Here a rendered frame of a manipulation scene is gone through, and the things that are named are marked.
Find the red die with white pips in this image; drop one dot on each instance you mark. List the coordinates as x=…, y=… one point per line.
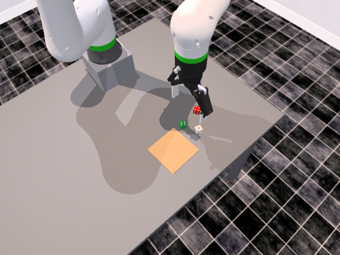
x=197, y=110

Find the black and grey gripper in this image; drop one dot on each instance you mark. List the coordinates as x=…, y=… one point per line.
x=201, y=95

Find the orange flat mat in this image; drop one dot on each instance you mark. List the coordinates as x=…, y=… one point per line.
x=173, y=150

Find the green die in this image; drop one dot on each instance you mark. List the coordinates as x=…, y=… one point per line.
x=182, y=124

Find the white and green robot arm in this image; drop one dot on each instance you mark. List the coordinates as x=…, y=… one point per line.
x=72, y=28

